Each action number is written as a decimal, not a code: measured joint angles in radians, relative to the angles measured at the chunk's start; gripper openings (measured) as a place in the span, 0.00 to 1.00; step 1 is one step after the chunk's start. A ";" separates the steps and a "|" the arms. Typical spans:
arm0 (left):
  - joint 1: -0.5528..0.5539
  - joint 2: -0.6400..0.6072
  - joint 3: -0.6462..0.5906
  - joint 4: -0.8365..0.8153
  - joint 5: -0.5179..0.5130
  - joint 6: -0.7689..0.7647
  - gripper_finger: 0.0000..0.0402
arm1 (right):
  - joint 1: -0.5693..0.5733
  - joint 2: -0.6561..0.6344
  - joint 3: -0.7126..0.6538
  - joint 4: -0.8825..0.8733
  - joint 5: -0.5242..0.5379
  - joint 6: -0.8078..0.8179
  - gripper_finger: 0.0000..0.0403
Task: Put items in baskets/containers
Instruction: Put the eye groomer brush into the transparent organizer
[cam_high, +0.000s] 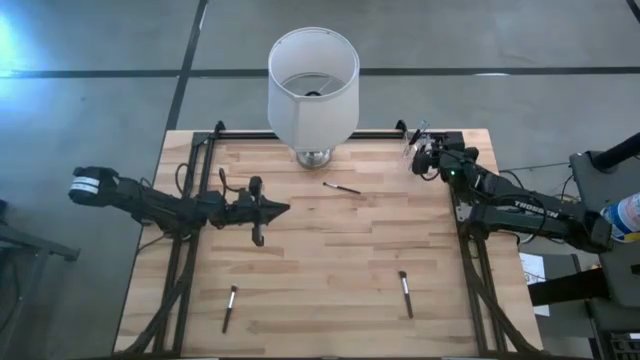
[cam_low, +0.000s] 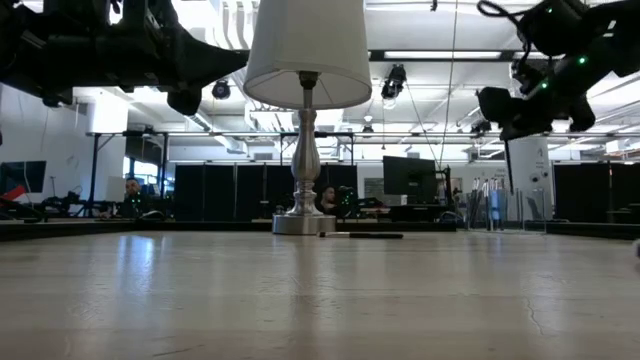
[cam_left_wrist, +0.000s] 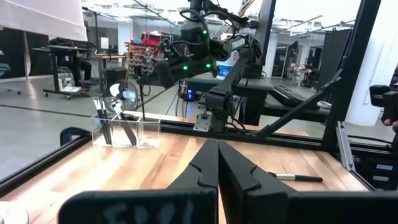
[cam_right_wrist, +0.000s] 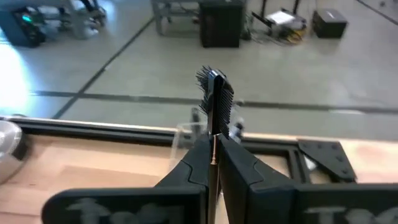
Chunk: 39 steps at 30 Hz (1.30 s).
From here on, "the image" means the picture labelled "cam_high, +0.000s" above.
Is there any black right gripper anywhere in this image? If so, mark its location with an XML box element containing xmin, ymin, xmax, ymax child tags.
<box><xmin>410</xmin><ymin>136</ymin><xmax>481</xmax><ymax>182</ymax></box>

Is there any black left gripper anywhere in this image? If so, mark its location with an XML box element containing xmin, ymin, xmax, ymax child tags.
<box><xmin>208</xmin><ymin>174</ymin><xmax>292</xmax><ymax>248</ymax></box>

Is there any clear acrylic organizer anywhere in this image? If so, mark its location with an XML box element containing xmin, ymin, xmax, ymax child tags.
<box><xmin>401</xmin><ymin>119</ymin><xmax>437</xmax><ymax>170</ymax></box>

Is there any white shade silver table lamp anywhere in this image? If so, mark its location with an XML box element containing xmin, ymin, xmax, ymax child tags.
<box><xmin>267</xmin><ymin>26</ymin><xmax>361</xmax><ymax>170</ymax></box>

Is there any fluffy black makeup brush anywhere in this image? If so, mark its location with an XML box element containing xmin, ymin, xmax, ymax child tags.
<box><xmin>397</xmin><ymin>270</ymin><xmax>416</xmax><ymax>320</ymax></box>

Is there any white paper sheet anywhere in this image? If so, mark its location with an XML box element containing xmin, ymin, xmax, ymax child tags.
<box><xmin>518</xmin><ymin>251</ymin><xmax>551</xmax><ymax>317</ymax></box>

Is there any white plastic bottle blue label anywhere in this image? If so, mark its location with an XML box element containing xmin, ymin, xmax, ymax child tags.
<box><xmin>599</xmin><ymin>191</ymin><xmax>640</xmax><ymax>244</ymax></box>

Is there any black stand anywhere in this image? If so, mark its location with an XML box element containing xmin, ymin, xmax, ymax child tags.
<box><xmin>0</xmin><ymin>198</ymin><xmax>81</xmax><ymax>360</ymax></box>

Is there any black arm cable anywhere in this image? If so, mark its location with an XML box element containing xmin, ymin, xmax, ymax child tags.
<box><xmin>218</xmin><ymin>167</ymin><xmax>251</xmax><ymax>195</ymax></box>
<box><xmin>174</xmin><ymin>162</ymin><xmax>195</xmax><ymax>197</ymax></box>

